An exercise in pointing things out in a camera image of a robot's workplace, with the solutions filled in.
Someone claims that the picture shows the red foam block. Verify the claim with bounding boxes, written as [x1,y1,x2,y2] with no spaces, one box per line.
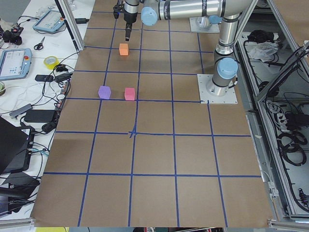
[125,87,136,101]

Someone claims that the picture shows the orange foam block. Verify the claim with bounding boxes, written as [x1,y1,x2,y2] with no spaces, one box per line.
[119,43,129,56]

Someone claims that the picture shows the black laptop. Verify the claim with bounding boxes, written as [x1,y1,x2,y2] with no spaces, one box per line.
[0,118,34,174]

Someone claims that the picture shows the purple foam block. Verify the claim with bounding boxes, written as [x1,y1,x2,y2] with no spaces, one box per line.
[98,86,111,100]

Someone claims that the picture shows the aluminium frame post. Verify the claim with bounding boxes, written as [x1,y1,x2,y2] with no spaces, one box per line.
[55,0,84,53]

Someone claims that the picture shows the black power adapter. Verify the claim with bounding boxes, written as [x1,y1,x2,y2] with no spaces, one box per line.
[24,109,55,123]

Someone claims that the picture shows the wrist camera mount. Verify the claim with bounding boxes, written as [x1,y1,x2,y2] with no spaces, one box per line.
[113,0,125,19]

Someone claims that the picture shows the teach pendant tablet far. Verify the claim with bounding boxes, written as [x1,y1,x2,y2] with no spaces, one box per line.
[32,10,65,34]

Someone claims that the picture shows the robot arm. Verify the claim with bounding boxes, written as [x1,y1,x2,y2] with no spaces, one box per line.
[113,0,256,97]

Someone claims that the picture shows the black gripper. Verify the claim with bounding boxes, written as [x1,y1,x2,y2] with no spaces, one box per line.
[124,10,138,41]

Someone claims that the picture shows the teach pendant tablet near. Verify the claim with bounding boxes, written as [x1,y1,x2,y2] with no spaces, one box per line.
[0,48,32,81]

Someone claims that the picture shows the yellow tape roll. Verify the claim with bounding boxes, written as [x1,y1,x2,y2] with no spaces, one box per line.
[43,56,60,70]

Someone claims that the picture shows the teach pendant tablet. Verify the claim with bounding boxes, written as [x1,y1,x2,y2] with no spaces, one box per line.
[32,10,65,34]
[0,48,32,81]

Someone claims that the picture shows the black handled scissors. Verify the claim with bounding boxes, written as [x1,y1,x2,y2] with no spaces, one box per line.
[33,37,45,51]

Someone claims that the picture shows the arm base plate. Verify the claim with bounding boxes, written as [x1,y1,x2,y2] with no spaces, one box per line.
[197,74,238,104]
[189,15,222,34]

